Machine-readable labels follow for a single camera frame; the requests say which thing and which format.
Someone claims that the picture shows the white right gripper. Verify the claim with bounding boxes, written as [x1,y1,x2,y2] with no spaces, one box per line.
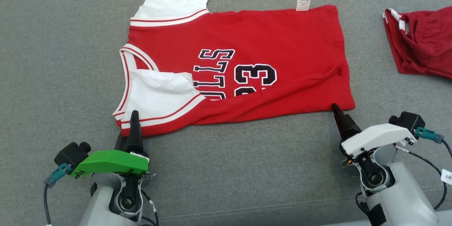
[331,103,418,178]

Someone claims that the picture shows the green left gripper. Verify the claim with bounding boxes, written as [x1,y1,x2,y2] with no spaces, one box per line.
[71,110,151,179]

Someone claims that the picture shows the red basketball jersey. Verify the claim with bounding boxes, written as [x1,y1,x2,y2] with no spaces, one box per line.
[112,0,356,138]

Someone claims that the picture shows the red shorts with white stripes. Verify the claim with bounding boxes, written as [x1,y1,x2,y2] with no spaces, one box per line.
[382,5,452,80]

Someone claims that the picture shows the thin black left arm cables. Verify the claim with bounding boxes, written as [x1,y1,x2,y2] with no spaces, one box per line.
[141,188,160,226]

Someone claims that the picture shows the left camera cable teal plug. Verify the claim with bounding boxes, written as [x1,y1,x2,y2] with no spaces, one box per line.
[43,162,72,226]

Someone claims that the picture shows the camera cable teal plug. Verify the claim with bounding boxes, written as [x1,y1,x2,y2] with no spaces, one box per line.
[43,162,72,226]
[414,126,452,158]

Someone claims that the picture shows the right camera cable teal plug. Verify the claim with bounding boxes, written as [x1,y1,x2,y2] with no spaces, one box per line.
[414,126,452,158]

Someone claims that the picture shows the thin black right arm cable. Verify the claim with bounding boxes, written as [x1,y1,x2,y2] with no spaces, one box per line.
[394,144,449,211]

